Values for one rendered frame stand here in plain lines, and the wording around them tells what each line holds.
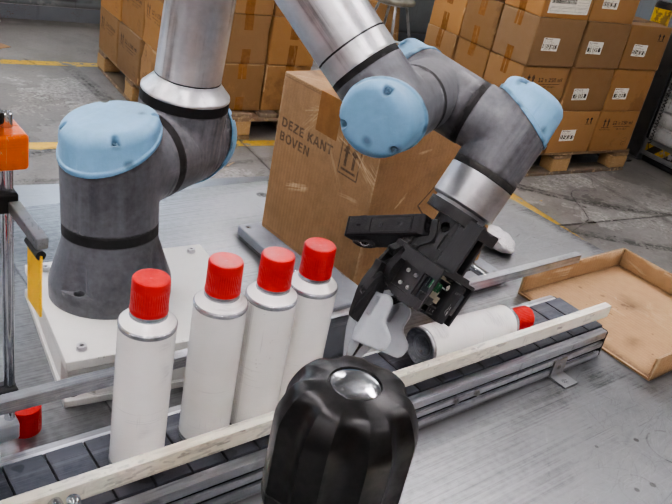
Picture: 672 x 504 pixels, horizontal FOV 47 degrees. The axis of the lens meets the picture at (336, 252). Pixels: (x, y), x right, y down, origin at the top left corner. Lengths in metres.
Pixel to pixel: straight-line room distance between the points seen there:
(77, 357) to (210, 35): 0.41
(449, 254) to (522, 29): 3.43
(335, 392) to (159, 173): 0.57
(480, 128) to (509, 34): 3.44
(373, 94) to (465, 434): 0.47
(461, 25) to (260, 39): 1.18
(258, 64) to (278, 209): 2.89
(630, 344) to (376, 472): 0.93
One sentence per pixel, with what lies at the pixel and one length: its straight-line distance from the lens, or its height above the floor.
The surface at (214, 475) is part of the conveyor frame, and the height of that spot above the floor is 0.88.
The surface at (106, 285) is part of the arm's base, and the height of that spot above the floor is 0.93.
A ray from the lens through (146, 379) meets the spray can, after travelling 0.71.
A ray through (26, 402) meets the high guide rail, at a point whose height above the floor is 0.96.
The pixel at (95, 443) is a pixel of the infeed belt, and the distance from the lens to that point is 0.82.
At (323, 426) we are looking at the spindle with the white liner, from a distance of 0.41.
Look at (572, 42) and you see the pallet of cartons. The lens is 4.38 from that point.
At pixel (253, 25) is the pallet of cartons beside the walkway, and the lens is 4.06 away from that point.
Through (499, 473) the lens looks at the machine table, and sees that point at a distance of 0.96.
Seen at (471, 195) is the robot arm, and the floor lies 1.14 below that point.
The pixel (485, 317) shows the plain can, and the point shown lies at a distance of 1.04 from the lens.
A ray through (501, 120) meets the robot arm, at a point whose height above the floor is 1.21.
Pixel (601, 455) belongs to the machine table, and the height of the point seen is 0.83.
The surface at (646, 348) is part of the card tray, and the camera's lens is 1.32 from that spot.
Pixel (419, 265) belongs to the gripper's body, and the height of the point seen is 1.06.
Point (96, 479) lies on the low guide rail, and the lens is 0.73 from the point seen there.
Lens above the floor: 1.43
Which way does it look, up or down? 27 degrees down
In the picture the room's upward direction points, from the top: 12 degrees clockwise
